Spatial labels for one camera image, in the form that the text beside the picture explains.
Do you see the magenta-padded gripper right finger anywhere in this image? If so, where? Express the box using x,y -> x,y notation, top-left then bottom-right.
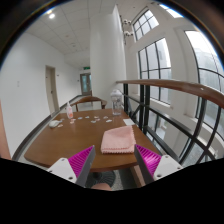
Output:
133,143 -> 184,186

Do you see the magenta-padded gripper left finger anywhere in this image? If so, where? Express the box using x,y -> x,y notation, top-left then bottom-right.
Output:
46,145 -> 97,188

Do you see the pink towel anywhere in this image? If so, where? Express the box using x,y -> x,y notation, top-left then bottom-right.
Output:
100,125 -> 137,155

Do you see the white paper sheet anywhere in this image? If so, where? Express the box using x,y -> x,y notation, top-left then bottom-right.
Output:
122,118 -> 136,127

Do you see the wooden chair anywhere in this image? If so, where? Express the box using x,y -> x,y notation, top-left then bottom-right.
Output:
70,95 -> 108,113

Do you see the clear plastic jar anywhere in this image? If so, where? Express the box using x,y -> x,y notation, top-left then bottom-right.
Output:
110,89 -> 124,117

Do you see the wooden-topped black metal railing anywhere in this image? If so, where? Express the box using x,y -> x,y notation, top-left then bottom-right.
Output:
115,78 -> 224,168

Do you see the glass double door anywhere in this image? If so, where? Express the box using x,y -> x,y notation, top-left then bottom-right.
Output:
79,73 -> 93,96

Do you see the white side door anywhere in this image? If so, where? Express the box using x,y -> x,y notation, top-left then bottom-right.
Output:
44,65 -> 61,115

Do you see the tall grid window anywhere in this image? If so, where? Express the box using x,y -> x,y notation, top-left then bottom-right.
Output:
137,37 -> 173,105

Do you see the large curved window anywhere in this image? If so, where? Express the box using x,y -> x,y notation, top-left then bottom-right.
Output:
184,30 -> 224,142

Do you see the arched grid window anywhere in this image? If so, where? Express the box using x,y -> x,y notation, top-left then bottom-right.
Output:
132,8 -> 160,42

